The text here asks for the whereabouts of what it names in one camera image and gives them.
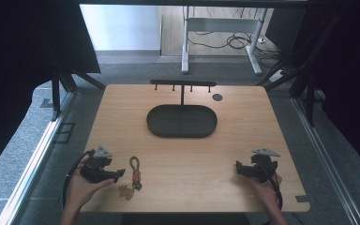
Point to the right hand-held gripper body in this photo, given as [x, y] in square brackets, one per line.
[262, 165]

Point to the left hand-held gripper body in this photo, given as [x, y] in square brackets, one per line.
[95, 167]

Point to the black key rack with tray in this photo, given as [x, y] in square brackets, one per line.
[181, 122]

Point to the person's right hand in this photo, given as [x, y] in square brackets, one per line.
[264, 190]

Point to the person's left hand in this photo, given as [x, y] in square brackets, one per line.
[81, 190]

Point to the round dark table grommet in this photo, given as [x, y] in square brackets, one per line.
[217, 97]

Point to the black metal stand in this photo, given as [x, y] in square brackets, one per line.
[309, 100]
[56, 93]

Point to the white power strip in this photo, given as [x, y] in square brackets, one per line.
[277, 76]

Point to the black curtain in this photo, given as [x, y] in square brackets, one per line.
[18, 62]
[350, 78]

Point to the aluminium rail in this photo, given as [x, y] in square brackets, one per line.
[34, 165]
[325, 162]

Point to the white desk frame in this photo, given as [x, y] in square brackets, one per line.
[222, 24]

